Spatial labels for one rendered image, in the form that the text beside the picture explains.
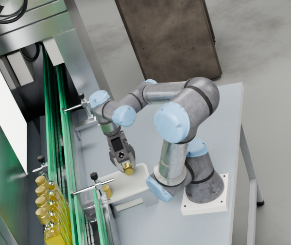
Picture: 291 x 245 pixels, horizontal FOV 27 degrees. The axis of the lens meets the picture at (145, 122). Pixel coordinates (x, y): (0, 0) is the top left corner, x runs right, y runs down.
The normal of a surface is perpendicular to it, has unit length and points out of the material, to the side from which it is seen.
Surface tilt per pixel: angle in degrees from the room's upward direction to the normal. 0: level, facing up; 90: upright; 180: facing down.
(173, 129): 85
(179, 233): 0
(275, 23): 0
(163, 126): 85
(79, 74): 90
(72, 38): 90
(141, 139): 0
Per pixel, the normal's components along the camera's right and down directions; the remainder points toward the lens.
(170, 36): 0.07, 0.57
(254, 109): -0.30, -0.79
